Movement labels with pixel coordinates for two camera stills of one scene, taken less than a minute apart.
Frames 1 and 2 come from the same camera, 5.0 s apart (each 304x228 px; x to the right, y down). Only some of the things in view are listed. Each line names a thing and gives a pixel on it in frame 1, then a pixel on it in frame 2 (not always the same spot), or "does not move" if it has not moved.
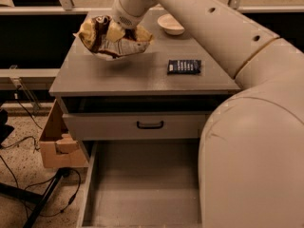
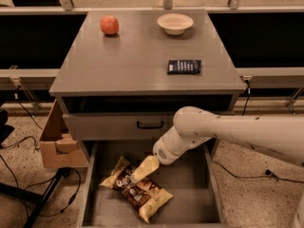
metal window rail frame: (24, 76) does not move
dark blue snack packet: (183, 66) does not move
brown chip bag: (93, 36) -> (145, 196)
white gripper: (122, 16) -> (163, 152)
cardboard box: (57, 147) does not move
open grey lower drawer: (152, 183) does not move
